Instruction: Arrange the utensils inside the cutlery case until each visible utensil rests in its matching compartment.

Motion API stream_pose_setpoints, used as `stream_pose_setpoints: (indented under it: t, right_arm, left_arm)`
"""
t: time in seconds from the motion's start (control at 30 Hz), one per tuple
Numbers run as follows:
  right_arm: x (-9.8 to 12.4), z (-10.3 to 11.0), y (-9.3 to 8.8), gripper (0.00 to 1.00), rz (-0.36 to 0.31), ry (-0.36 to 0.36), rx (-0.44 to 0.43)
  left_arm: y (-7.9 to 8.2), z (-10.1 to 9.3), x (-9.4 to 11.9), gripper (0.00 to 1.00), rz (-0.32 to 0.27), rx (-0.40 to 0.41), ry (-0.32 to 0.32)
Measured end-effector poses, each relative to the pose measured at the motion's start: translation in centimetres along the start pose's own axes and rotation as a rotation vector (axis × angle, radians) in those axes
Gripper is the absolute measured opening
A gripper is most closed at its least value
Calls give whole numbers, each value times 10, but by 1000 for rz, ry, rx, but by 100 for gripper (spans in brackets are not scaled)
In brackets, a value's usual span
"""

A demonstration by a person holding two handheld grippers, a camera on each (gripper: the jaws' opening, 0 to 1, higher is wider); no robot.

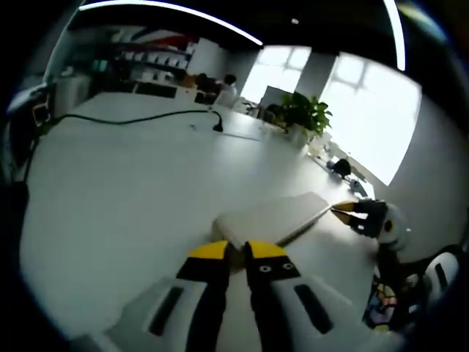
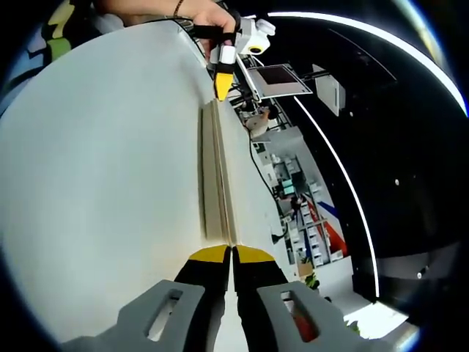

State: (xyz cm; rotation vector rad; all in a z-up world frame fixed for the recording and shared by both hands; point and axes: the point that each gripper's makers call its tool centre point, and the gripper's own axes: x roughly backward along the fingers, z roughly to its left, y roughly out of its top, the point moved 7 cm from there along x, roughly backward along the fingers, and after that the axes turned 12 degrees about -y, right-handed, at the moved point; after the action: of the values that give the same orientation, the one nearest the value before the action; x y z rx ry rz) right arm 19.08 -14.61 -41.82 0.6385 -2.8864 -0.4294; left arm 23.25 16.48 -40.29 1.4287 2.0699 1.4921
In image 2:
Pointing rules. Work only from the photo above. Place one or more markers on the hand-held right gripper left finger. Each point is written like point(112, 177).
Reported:
point(176, 315)

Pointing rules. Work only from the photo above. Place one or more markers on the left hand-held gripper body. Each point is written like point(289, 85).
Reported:
point(253, 34)

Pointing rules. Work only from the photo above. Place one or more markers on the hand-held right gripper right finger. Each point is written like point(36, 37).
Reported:
point(286, 315)

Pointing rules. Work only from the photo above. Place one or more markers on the beige cutlery case lid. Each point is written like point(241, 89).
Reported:
point(231, 176)

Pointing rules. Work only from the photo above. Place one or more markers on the beige cutlery case base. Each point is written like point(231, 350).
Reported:
point(210, 176)

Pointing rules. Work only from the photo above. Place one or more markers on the person's left hand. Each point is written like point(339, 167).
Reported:
point(216, 18)

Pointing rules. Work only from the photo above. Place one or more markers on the green potted plant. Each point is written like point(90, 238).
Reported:
point(312, 282)

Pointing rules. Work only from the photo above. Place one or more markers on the white laptop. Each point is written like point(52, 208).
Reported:
point(278, 78)

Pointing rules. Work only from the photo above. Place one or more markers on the shelf of white boxes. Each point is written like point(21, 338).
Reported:
point(311, 227)

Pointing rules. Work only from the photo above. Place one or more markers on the white monitor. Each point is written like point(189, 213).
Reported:
point(329, 91)

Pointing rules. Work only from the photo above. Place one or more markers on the ceiling light strip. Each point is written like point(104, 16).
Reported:
point(348, 183)
point(384, 40)

